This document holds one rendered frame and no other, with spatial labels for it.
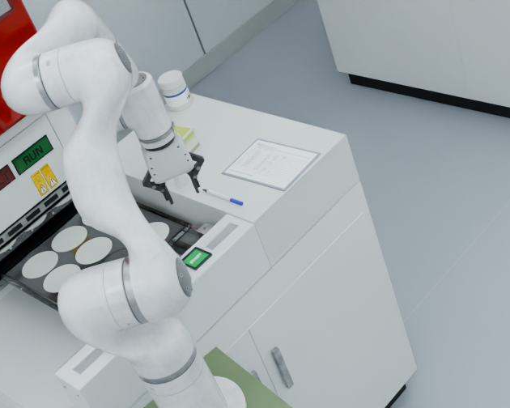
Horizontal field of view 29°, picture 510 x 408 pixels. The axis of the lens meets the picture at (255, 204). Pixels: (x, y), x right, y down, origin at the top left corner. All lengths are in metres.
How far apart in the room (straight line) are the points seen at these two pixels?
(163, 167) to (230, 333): 0.42
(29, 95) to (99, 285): 0.34
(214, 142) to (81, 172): 0.93
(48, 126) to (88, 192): 0.94
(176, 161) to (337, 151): 0.42
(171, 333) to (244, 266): 0.54
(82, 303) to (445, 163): 2.37
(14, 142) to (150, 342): 0.94
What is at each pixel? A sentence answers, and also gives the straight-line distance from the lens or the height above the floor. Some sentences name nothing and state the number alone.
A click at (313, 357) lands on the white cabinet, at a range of 2.56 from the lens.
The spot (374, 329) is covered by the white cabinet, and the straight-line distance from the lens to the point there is 2.73.
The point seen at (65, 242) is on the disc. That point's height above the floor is 0.90.
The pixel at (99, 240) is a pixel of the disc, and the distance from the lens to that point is 2.51.
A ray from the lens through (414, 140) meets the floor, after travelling 3.99.
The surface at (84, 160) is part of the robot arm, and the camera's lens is 1.67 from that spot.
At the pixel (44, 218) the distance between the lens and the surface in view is 2.63.
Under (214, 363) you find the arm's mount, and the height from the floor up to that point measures 0.91.
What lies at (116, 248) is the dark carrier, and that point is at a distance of 2.46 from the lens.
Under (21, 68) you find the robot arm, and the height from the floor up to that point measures 1.63.
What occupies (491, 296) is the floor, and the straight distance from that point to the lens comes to 3.26.
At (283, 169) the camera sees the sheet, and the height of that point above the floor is 0.97.
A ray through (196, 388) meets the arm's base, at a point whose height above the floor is 1.04.
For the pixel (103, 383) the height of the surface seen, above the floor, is 0.93.
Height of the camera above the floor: 2.31
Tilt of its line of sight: 36 degrees down
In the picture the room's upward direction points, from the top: 22 degrees counter-clockwise
